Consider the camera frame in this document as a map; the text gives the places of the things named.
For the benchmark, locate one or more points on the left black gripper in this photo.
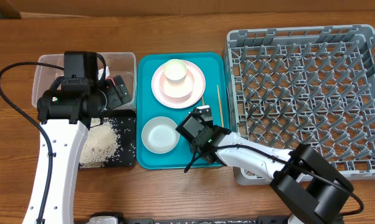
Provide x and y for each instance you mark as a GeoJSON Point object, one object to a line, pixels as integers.
{"type": "Point", "coordinates": [114, 99]}

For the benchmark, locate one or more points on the cooked white rice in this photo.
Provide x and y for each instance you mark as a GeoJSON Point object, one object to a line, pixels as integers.
{"type": "Point", "coordinates": [98, 144]}

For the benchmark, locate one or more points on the grey bowl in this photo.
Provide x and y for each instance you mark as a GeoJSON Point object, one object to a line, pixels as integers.
{"type": "Point", "coordinates": [159, 135]}

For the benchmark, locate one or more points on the white napkin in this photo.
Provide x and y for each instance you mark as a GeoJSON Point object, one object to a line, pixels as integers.
{"type": "Point", "coordinates": [101, 72]}

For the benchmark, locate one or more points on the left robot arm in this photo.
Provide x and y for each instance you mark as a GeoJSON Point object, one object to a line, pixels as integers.
{"type": "Point", "coordinates": [65, 112]}

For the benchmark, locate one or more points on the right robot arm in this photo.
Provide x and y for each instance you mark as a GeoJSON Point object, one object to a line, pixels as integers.
{"type": "Point", "coordinates": [312, 189]}

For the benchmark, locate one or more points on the grey dishwasher rack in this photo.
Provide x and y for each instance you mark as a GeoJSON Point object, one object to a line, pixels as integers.
{"type": "Point", "coordinates": [311, 85]}

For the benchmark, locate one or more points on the black plastic tray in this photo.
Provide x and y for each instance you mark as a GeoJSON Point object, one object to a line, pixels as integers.
{"type": "Point", "coordinates": [126, 124]}

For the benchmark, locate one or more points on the pink cup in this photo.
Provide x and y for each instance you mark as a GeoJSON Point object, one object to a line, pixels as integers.
{"type": "Point", "coordinates": [175, 70]}

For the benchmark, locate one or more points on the pink round plate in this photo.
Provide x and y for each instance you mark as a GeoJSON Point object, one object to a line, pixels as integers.
{"type": "Point", "coordinates": [181, 94]}

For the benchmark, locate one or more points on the teal serving tray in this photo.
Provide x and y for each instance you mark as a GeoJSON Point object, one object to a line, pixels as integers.
{"type": "Point", "coordinates": [148, 107]}

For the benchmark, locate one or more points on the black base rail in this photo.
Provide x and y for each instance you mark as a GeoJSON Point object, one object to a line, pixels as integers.
{"type": "Point", "coordinates": [118, 218]}

